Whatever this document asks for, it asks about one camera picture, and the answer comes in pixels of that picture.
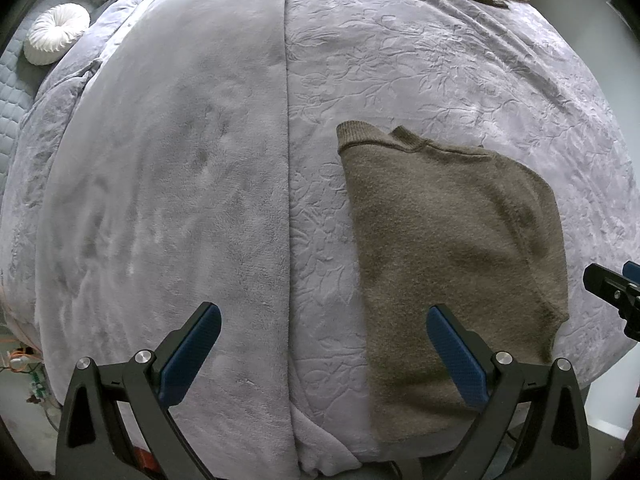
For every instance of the lavender embossed blanket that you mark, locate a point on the lavender embossed blanket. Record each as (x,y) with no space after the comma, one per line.
(175,185)

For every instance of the quilted grey mattress cover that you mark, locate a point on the quilted grey mattress cover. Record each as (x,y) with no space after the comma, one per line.
(12,95)

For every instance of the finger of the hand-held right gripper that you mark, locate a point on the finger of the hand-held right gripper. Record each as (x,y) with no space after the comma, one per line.
(632,270)
(607,285)

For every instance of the grey pillow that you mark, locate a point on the grey pillow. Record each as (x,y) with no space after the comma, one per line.
(97,7)

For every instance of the brown knit sweater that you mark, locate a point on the brown knit sweater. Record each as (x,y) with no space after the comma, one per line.
(450,260)

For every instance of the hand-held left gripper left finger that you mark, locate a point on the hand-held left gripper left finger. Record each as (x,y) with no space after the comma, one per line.
(192,355)

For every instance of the red box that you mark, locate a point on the red box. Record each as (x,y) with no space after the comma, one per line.
(145,461)

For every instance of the white round pleated pillow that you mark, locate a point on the white round pleated pillow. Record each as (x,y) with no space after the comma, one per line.
(52,35)

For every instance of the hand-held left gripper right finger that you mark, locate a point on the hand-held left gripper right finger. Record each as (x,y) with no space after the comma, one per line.
(455,355)

